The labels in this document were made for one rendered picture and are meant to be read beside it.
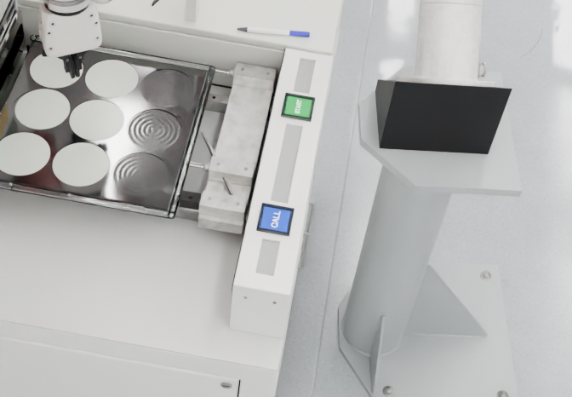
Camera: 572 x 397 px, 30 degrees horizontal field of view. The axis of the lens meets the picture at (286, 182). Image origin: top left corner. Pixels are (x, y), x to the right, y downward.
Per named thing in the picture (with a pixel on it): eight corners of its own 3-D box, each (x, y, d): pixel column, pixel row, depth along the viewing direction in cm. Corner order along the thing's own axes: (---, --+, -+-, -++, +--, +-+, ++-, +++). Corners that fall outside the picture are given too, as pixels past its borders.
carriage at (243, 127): (197, 227, 190) (197, 217, 188) (235, 82, 213) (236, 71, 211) (242, 235, 190) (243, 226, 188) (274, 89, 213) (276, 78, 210)
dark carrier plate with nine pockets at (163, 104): (-25, 176, 187) (-26, 174, 187) (34, 42, 209) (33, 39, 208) (167, 210, 186) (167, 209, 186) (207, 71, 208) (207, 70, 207)
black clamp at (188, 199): (179, 206, 189) (179, 198, 187) (181, 197, 190) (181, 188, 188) (198, 210, 189) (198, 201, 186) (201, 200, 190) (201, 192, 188)
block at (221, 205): (198, 214, 188) (199, 204, 186) (203, 199, 190) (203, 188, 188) (243, 221, 188) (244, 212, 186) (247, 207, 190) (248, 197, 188)
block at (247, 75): (232, 83, 208) (233, 73, 206) (236, 71, 211) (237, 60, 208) (272, 91, 208) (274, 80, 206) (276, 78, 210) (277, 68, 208)
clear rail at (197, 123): (166, 220, 186) (166, 215, 185) (209, 68, 209) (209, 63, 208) (174, 221, 186) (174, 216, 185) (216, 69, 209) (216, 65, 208)
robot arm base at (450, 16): (473, 84, 217) (481, -8, 215) (511, 88, 198) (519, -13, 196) (384, 79, 213) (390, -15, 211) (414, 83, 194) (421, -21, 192)
